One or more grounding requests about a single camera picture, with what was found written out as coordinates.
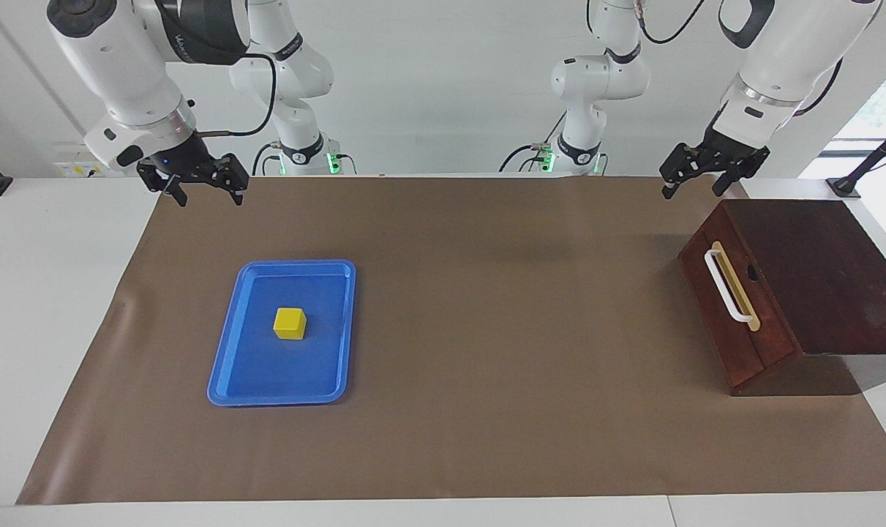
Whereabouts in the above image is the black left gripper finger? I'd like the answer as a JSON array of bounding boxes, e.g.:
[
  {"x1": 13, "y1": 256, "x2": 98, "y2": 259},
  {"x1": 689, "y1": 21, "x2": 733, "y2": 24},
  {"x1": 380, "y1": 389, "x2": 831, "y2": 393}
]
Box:
[
  {"x1": 660, "y1": 143, "x2": 710, "y2": 200},
  {"x1": 712, "y1": 154, "x2": 770, "y2": 197}
]

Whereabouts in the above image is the wooden drawer with white handle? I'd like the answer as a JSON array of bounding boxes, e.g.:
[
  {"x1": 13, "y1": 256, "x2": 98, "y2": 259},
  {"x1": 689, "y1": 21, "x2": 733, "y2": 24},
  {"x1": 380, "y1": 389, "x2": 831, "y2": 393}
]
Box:
[{"x1": 678, "y1": 203, "x2": 797, "y2": 387}]

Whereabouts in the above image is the yellow cube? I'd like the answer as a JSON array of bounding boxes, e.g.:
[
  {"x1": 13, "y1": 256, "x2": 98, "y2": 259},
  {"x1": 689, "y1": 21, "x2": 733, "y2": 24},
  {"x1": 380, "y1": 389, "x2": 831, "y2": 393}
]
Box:
[{"x1": 273, "y1": 307, "x2": 307, "y2": 341}]

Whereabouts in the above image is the dark wooden cabinet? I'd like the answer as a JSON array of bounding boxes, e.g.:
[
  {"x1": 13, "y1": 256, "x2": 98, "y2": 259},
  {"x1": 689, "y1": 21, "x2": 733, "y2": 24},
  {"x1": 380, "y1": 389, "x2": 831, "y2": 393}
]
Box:
[{"x1": 678, "y1": 198, "x2": 886, "y2": 397}]

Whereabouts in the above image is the blue plastic tray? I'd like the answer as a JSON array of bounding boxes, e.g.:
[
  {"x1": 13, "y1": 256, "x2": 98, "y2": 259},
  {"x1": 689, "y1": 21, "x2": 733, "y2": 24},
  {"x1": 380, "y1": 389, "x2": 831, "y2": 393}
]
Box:
[{"x1": 207, "y1": 259, "x2": 357, "y2": 408}]

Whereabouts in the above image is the brown table mat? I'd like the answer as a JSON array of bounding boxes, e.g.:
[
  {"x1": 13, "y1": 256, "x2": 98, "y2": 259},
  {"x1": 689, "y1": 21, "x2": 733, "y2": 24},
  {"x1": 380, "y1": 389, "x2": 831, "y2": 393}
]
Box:
[{"x1": 16, "y1": 174, "x2": 886, "y2": 506}]

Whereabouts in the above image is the black base cable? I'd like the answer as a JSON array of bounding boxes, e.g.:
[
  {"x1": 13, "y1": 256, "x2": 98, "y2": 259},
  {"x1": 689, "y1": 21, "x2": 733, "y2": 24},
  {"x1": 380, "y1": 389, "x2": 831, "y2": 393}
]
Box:
[
  {"x1": 499, "y1": 110, "x2": 568, "y2": 173},
  {"x1": 251, "y1": 143, "x2": 282, "y2": 176}
]

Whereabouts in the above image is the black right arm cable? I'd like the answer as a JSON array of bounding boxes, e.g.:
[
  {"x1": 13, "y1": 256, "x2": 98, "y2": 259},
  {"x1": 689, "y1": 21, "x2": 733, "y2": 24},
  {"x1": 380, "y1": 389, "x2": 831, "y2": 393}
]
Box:
[{"x1": 157, "y1": 0, "x2": 277, "y2": 138}]

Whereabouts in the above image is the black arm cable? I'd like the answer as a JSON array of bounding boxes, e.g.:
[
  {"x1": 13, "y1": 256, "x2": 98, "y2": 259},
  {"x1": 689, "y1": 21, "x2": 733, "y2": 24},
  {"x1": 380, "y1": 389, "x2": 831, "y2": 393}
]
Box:
[
  {"x1": 633, "y1": 0, "x2": 708, "y2": 44},
  {"x1": 157, "y1": 0, "x2": 277, "y2": 138}
]

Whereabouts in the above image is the white wall socket box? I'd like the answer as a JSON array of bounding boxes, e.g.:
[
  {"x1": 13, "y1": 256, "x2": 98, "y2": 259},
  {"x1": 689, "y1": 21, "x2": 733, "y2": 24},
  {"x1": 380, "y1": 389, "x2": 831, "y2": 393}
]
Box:
[{"x1": 53, "y1": 143, "x2": 103, "y2": 179}]

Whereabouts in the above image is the black camera stand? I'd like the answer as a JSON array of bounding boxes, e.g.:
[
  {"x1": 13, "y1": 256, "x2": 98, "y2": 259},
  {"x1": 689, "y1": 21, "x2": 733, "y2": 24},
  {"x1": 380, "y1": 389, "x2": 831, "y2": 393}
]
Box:
[{"x1": 827, "y1": 117, "x2": 886, "y2": 199}]

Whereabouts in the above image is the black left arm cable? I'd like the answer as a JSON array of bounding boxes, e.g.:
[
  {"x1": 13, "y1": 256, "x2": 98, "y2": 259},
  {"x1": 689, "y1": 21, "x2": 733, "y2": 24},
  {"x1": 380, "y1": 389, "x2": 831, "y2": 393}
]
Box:
[{"x1": 633, "y1": 0, "x2": 708, "y2": 44}]

